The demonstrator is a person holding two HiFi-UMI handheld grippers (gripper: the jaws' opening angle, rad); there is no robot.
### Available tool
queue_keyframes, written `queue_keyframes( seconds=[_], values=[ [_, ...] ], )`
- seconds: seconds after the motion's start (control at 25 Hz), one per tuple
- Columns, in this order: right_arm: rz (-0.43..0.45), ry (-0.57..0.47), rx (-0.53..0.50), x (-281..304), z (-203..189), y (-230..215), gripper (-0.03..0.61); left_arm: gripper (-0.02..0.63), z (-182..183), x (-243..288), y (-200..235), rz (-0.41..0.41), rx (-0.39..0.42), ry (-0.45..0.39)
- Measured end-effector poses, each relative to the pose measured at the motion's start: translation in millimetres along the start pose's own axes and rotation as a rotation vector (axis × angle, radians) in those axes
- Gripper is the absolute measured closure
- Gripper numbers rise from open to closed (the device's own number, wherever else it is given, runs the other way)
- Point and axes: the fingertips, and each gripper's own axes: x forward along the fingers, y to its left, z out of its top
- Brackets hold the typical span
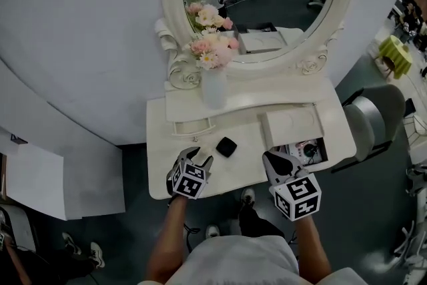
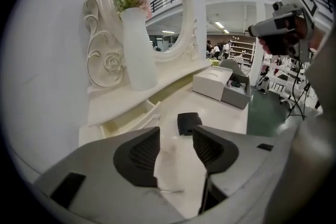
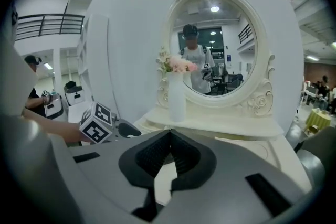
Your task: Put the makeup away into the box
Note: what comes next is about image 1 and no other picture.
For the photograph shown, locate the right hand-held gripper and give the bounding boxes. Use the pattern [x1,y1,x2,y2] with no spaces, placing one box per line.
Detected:
[262,150,322,222]

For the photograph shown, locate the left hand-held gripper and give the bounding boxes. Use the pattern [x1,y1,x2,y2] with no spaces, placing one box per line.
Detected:
[165,146,214,200]

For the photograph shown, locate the small black compact case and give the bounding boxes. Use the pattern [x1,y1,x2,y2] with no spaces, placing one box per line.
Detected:
[216,136,238,158]

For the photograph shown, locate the white jewellery box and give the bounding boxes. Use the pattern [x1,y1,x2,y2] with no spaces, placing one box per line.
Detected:
[260,108,330,166]

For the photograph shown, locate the person's left forearm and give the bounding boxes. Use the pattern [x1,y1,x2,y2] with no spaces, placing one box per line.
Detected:
[146,196,191,283]

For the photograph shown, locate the person's right forearm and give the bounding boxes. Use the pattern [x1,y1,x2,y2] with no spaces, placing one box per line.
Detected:
[293,215,333,278]

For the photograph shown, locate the round green jar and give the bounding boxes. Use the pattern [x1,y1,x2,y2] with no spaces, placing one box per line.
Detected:
[302,143,318,161]

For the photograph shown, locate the small white open drawer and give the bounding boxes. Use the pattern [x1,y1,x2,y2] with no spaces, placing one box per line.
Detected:
[171,116,216,137]

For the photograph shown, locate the white dressing table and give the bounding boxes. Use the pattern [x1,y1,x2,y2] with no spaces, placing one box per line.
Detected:
[146,76,357,200]

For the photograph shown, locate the person's right shoe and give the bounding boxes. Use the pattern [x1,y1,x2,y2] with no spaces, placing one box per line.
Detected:
[240,188,256,208]

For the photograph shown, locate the person's black trousers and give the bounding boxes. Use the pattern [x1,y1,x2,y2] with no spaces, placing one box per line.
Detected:
[238,202,286,238]

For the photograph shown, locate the grey upholstered chair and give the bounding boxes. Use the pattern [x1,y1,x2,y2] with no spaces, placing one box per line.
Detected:
[331,83,406,174]

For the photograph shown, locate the person's white shirt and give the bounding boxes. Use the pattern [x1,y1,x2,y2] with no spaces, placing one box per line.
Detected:
[136,235,380,285]

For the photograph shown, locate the pink flower bouquet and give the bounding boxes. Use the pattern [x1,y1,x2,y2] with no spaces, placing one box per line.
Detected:
[189,33,240,71]

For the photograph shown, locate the grey backpack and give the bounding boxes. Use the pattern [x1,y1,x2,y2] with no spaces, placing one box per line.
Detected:
[405,165,427,198]

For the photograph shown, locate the white office chair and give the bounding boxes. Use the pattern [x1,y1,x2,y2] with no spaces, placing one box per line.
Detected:
[393,220,427,278]

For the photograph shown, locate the green cloth round table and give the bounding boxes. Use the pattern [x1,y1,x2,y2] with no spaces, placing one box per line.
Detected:
[378,35,414,79]

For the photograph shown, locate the white carved oval mirror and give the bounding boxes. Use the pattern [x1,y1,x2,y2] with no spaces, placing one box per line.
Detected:
[155,0,356,91]

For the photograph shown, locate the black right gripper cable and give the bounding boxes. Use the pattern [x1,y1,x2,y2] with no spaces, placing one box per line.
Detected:
[286,230,300,258]

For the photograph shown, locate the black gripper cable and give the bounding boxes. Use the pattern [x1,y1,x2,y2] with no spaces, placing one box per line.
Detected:
[286,230,300,258]
[182,222,201,253]

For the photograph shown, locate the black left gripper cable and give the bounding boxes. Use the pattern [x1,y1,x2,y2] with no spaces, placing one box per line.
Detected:
[182,222,201,253]

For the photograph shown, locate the white wire stool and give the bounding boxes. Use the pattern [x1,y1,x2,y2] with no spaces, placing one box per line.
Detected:
[403,113,427,148]

